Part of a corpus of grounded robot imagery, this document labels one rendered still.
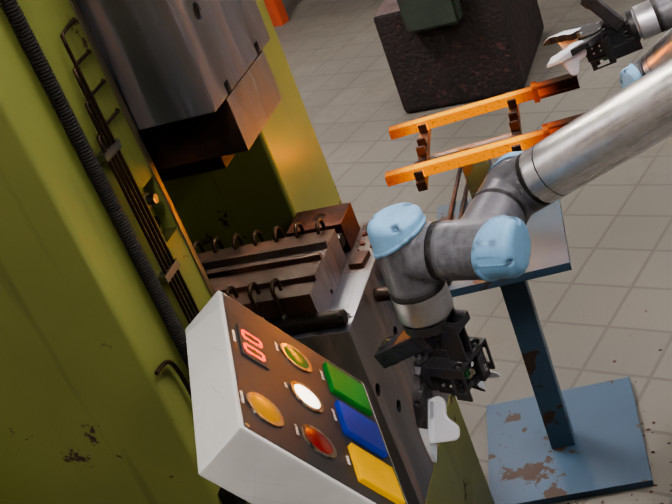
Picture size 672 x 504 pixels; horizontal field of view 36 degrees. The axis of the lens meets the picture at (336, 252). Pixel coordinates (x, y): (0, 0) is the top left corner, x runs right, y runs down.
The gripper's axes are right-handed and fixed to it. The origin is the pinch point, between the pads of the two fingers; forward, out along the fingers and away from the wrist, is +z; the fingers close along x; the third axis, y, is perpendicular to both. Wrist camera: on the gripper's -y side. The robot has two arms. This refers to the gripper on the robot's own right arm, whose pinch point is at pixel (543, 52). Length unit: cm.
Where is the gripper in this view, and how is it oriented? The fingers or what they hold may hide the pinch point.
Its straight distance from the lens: 236.1
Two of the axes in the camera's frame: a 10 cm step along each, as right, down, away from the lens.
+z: -8.9, 3.3, 3.2
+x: 1.3, -4.9, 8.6
